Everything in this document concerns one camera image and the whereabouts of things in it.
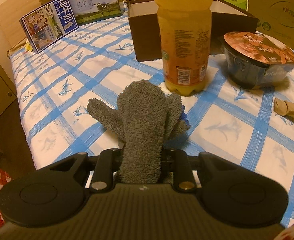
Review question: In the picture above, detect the beige sock white cuff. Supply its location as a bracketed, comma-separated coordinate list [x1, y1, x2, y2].
[274, 98, 294, 118]

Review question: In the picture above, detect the blue cloth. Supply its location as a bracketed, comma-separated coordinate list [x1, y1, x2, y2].
[179, 105, 190, 126]

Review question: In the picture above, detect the black instant rice bowl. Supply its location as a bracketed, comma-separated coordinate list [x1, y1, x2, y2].
[222, 31, 294, 89]

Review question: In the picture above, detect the blue checked tablecloth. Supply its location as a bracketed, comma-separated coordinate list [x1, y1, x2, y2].
[11, 16, 294, 226]

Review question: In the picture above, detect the dark brown open box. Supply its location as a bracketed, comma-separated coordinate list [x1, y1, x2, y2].
[127, 0, 258, 62]

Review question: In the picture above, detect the blue milk carton box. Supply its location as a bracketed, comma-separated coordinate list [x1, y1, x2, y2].
[19, 0, 79, 54]

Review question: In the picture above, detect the cow picture milk box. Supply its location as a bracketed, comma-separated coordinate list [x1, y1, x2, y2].
[69, 0, 125, 25]

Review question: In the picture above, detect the orange juice bottle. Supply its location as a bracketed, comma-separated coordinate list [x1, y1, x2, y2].
[154, 0, 213, 96]

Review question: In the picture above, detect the wooden headboard panel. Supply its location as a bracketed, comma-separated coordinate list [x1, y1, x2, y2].
[0, 0, 123, 48]

